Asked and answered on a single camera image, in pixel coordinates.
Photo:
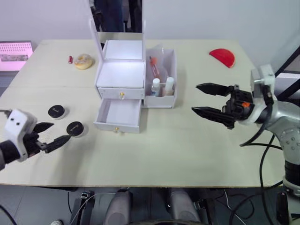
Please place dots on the white organizer mirror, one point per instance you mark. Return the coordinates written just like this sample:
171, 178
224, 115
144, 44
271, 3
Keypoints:
122, 50

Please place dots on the clear bottle white cap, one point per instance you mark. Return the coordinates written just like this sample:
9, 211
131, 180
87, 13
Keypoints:
155, 87

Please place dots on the black bracket with connector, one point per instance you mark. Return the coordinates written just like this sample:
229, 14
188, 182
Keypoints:
82, 204

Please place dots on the pink patterned box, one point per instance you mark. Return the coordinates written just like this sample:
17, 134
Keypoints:
14, 55

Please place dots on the red lipstick tube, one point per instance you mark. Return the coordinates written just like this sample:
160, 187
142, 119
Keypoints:
70, 59

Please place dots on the beige bottle white cap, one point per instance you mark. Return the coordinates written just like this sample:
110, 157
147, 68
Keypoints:
169, 86

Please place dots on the black metal frame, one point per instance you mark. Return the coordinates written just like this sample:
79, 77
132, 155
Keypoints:
289, 57

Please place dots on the grey rounded shape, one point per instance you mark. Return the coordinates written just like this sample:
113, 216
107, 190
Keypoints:
118, 206
182, 204

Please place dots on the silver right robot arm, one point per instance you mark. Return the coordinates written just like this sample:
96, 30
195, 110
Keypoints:
287, 124

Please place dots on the glazed toy donut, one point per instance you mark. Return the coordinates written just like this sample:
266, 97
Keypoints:
83, 61

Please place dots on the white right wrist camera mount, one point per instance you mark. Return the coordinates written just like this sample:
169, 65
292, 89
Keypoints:
262, 77

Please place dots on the white makeup organizer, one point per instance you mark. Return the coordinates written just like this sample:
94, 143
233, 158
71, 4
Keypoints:
159, 93

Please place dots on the red semicircular slice toy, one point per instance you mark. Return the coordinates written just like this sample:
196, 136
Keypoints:
223, 57

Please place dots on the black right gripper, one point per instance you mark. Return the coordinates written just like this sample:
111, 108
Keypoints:
239, 105

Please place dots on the round black compact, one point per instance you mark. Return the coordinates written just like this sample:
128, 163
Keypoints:
75, 128
57, 112

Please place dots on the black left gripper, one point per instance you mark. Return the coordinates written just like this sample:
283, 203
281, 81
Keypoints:
32, 143

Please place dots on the white drawer with gold knob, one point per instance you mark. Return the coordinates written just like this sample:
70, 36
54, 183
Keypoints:
118, 117
120, 93

